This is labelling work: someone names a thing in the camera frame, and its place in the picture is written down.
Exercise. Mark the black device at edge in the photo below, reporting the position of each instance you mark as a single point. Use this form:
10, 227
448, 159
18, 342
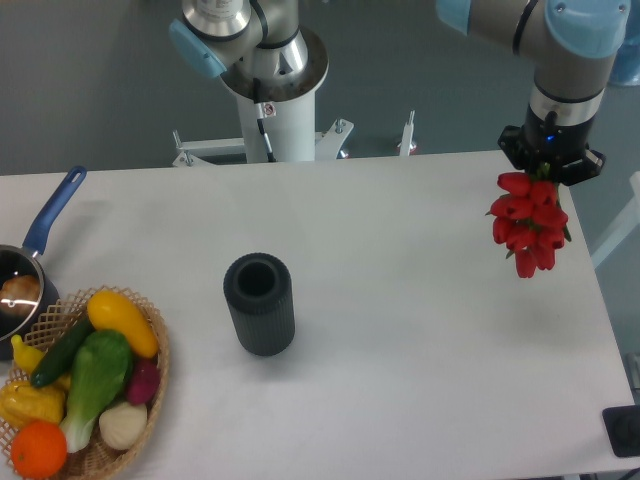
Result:
622, 426

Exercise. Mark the green cucumber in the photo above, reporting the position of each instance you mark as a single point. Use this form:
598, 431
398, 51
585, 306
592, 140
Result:
59, 358

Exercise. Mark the purple red onion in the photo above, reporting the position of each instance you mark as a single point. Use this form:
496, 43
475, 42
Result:
143, 383

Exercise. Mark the red tulip bouquet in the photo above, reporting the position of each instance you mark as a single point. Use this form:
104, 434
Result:
529, 221

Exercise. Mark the yellow squash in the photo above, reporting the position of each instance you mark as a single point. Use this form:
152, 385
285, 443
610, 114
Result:
109, 310

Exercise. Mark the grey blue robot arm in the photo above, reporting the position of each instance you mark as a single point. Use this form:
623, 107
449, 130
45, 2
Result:
573, 44

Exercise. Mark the woven wicker basket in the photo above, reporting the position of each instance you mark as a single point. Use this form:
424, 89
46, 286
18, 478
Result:
97, 460

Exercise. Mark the white frame at right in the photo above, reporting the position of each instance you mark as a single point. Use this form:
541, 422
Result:
619, 228

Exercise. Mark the dark grey ribbed vase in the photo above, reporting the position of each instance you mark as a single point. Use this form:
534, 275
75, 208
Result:
258, 291

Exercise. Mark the orange fruit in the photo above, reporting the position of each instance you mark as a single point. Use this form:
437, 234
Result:
39, 450

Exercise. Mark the blue handled saucepan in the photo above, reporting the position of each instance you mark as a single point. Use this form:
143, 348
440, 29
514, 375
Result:
25, 259

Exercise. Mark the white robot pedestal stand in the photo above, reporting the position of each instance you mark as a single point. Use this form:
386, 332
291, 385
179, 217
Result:
275, 94

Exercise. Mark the brown bread roll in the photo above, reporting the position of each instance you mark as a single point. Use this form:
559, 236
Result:
20, 295

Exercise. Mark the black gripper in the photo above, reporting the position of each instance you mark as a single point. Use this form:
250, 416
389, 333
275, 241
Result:
563, 148

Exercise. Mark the blue water jug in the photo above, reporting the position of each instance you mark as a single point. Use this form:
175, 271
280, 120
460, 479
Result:
625, 71

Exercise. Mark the yellow bell pepper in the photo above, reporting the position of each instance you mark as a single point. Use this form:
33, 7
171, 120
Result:
22, 404

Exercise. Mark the green bok choy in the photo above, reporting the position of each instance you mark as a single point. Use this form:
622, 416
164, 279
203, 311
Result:
99, 371

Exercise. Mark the white garlic bulb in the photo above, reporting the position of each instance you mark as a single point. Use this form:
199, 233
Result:
122, 425

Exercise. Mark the yellow banana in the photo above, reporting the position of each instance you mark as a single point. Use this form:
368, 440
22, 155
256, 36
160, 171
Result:
27, 358

